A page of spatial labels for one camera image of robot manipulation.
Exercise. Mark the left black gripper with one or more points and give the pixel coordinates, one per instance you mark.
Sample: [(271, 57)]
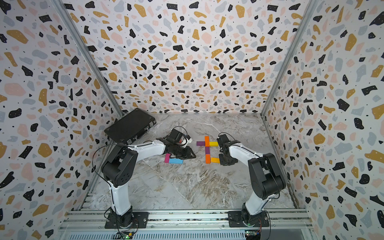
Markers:
[(188, 154)]

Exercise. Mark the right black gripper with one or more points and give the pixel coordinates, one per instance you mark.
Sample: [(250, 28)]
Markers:
[(223, 163)]

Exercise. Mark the amber long block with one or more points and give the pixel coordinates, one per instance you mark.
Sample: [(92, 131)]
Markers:
[(215, 160)]

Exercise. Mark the orange short block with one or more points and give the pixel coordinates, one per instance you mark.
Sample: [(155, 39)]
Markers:
[(208, 159)]

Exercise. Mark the orange long block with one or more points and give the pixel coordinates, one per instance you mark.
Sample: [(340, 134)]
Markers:
[(207, 141)]

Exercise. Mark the light blue long block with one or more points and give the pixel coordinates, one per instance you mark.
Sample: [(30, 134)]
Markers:
[(175, 161)]

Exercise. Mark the yellow short block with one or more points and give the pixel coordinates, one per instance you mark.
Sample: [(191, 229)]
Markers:
[(213, 144)]

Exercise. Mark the magenta block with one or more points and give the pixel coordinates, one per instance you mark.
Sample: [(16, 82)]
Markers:
[(167, 158)]

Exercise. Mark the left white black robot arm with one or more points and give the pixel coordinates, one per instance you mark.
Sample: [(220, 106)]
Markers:
[(119, 167)]

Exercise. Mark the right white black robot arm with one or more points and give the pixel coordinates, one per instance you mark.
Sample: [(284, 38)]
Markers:
[(266, 177)]

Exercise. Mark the black flat case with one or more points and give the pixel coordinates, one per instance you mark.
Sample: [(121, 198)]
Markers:
[(131, 127)]

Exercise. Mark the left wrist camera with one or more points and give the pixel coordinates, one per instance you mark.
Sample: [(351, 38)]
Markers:
[(186, 140)]

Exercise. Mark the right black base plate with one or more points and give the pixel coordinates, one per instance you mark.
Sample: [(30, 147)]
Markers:
[(241, 218)]

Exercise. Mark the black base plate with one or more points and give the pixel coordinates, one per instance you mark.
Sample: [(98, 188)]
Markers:
[(135, 220), (241, 218)]

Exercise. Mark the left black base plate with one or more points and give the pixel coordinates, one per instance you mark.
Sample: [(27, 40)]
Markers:
[(135, 220)]

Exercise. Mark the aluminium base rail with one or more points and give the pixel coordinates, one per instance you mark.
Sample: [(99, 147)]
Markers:
[(275, 224)]

